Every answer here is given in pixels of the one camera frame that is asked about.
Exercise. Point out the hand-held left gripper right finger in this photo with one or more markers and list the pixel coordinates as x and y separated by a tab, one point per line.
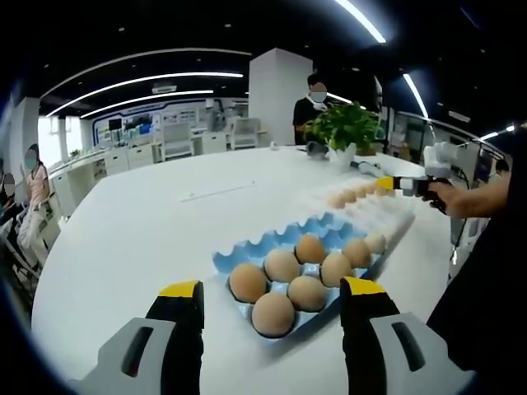
362	329

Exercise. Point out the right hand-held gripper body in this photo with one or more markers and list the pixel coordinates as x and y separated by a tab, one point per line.
438	160

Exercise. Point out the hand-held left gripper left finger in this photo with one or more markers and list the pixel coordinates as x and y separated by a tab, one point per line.
177	329

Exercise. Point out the blue egg tray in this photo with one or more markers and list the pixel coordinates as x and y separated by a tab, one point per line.
243	256

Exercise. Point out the white plastic egg carton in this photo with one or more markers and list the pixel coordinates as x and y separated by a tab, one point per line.
383	224

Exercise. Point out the person's right hand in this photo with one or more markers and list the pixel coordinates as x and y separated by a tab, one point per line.
450	201

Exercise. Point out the white and blue device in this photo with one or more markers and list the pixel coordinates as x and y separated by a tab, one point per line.
364	167

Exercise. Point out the green potted plant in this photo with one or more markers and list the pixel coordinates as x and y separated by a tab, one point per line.
346	127

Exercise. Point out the ceiling light strip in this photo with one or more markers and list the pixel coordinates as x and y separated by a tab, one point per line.
185	75
164	96
413	92
376	35

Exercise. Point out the grey device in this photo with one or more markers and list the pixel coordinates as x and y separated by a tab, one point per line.
316	149

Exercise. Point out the white table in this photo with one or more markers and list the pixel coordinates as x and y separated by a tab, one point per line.
144	230

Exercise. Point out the person's black shirt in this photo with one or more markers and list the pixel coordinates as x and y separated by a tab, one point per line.
486	288

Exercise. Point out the white square pillar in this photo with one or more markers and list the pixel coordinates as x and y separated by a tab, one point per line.
276	98

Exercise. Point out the white mesh chair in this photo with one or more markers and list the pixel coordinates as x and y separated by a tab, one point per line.
177	140
246	133

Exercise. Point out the white cabinet row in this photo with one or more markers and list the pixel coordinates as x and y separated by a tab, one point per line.
119	158

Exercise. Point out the ceiling air conditioner unit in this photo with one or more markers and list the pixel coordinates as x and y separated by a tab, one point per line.
164	88

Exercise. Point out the blue-framed display wall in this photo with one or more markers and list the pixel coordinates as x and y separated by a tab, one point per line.
136	125

